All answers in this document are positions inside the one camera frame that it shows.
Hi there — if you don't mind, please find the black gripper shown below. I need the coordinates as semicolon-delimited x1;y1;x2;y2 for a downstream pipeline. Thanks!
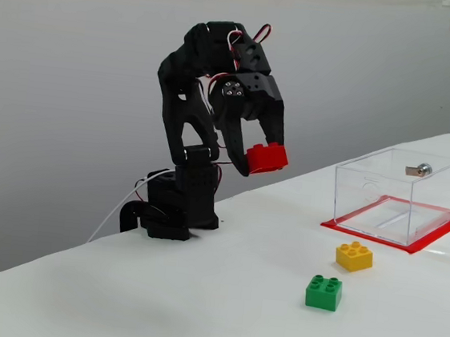
201;66;293;182

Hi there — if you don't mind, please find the red lego brick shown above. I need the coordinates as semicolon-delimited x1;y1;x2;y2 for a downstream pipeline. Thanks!
243;138;291;179

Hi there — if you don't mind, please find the yellow lego brick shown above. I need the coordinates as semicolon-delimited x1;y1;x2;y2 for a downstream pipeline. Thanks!
333;239;376;275

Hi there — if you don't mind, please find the silver metal box lock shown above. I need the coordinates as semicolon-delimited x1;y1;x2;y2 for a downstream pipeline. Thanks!
404;160;434;180

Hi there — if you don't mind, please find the green lego brick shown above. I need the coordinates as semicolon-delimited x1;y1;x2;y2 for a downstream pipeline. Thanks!
303;272;345;313

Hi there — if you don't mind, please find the transparent plastic box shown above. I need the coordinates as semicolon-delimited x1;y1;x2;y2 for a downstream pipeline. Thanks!
328;141;450;252

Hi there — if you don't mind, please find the black table clamp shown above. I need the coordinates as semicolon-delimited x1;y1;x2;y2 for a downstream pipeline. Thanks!
117;199;150;237

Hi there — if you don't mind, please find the white cable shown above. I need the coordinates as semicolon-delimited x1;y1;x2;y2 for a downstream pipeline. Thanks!
86;162;169;251

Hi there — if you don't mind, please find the red tape frame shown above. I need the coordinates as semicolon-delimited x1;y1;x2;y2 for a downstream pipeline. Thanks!
318;188;450;259

